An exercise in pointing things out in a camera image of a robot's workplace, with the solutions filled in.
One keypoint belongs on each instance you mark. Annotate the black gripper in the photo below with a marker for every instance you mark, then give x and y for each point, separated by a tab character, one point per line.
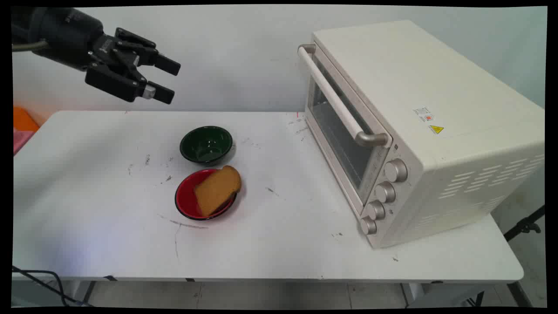
65	37

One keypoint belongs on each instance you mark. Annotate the dark green bowl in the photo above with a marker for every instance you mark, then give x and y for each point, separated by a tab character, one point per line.
205	145

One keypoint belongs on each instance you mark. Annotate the orange box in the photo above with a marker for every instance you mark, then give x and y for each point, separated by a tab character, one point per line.
22	120

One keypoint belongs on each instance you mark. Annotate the pink box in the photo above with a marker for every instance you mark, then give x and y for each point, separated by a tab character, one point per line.
21	140

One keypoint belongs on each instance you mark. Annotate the red bowl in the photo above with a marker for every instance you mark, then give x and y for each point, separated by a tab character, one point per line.
185	196

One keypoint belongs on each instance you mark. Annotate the brown bread slice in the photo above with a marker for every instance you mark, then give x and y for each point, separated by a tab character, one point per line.
217	189

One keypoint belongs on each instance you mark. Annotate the large silver oven knob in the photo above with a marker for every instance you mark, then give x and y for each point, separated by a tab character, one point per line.
396	170

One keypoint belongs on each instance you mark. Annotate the white label sticker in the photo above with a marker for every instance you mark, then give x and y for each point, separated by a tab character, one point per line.
423	114

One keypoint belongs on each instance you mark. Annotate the yellow warning sticker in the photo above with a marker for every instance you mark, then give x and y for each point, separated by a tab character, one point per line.
436	129

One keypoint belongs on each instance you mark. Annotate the cream toaster oven body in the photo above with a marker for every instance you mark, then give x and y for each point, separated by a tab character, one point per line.
436	131

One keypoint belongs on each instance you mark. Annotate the black tripod stand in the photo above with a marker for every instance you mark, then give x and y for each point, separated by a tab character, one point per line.
525	224

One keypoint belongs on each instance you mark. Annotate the grey table leg frame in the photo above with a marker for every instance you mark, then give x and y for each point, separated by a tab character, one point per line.
440	294

